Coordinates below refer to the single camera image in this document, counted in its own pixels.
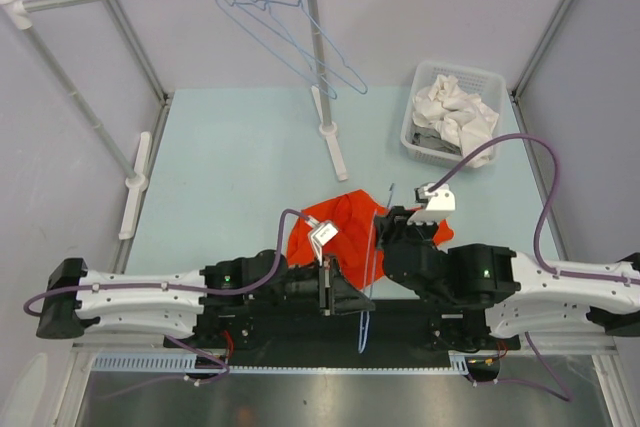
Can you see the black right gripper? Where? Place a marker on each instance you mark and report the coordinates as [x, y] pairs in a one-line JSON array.
[[393, 225]]

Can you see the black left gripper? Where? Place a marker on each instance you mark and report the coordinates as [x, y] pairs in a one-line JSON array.
[[336, 294]]

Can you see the orange t shirt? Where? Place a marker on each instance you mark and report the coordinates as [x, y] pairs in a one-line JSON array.
[[352, 214]]

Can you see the grey t shirt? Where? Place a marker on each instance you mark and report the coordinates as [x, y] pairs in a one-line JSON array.
[[430, 139]]

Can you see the white t shirt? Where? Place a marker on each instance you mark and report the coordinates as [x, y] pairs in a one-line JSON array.
[[459, 117]]

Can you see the blue wire hanger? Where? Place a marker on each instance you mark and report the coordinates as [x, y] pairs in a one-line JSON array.
[[347, 74]]

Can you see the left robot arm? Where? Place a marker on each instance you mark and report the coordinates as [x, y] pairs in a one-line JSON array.
[[192, 304]]

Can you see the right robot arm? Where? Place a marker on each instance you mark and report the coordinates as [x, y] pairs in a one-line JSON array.
[[513, 290]]

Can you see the white plastic basket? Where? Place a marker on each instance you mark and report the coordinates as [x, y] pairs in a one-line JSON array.
[[489, 85]]

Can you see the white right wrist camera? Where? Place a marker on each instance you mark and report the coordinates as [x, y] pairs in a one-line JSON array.
[[436, 204]]

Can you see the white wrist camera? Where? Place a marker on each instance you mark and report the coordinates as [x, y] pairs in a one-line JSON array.
[[436, 204], [320, 234]]

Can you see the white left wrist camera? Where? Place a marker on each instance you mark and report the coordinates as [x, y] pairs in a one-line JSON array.
[[320, 234]]

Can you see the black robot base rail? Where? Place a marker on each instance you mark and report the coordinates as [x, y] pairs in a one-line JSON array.
[[401, 334]]

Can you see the grey slotted cable duct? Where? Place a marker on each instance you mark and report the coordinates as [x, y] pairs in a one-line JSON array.
[[184, 363]]

